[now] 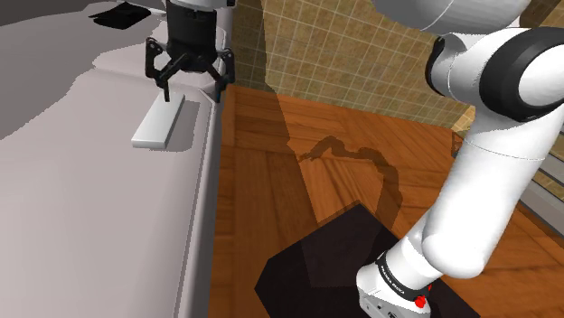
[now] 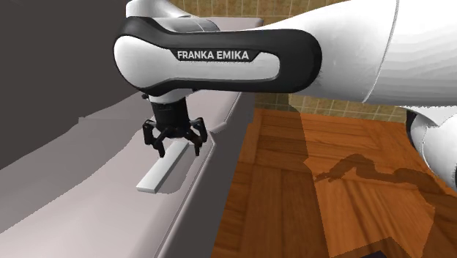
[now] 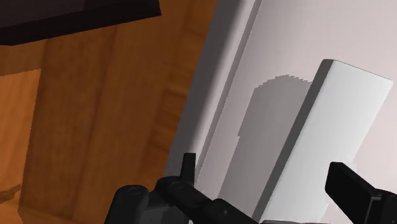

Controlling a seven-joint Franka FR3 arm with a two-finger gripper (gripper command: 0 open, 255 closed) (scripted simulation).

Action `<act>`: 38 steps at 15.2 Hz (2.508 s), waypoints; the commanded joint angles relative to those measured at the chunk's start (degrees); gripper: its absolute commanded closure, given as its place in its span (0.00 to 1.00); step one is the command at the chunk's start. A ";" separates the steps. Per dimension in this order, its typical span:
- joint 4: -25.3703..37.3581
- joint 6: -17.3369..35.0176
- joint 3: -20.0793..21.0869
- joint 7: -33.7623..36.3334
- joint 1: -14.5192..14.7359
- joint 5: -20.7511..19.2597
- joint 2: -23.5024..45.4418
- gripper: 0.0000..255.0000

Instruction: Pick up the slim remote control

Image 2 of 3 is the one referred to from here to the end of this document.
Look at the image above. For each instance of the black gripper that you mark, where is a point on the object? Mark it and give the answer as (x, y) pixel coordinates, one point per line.
(170, 116)

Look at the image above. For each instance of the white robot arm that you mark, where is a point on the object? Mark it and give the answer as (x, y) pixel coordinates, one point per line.
(357, 53)

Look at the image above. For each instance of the white flat bar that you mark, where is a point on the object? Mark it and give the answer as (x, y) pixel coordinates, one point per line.
(157, 175)

